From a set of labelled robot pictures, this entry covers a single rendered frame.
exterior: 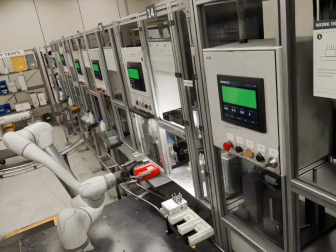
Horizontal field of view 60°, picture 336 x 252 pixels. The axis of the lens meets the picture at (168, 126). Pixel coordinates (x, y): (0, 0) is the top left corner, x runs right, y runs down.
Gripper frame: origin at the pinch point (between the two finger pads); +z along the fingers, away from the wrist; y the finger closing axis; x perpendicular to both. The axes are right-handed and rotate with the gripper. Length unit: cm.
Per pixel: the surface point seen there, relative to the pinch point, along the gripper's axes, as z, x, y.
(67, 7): 121, 750, 179
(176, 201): 8.4, -19.0, -18.5
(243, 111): 18, -74, 45
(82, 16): 157, 750, 150
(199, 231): 8, -42, -26
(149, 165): 14.9, 34.3, -16.7
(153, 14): 21, -3, 87
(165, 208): 1.1, -17.7, -20.8
